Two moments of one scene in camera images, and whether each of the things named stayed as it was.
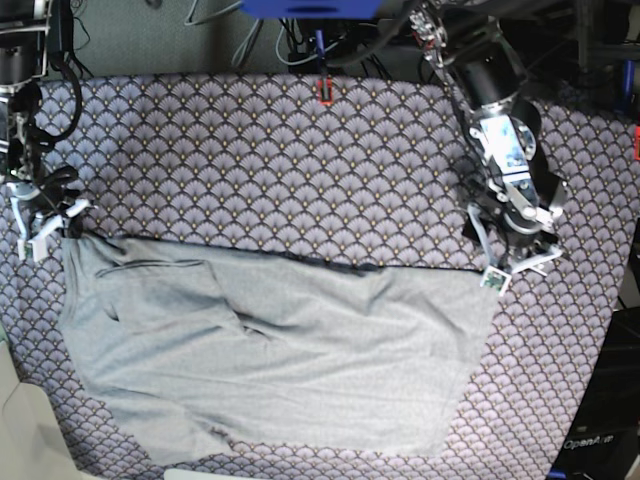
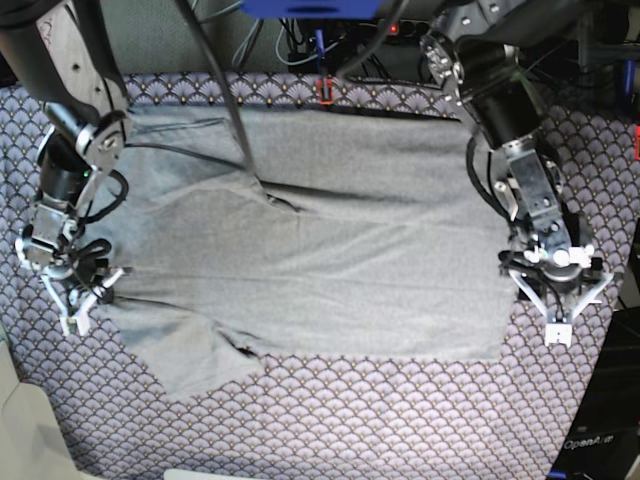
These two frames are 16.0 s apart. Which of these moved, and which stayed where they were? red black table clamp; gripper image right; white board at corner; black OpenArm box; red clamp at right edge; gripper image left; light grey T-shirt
Moved: light grey T-shirt; gripper image left; gripper image right
Stayed: black OpenArm box; red clamp at right edge; red black table clamp; white board at corner
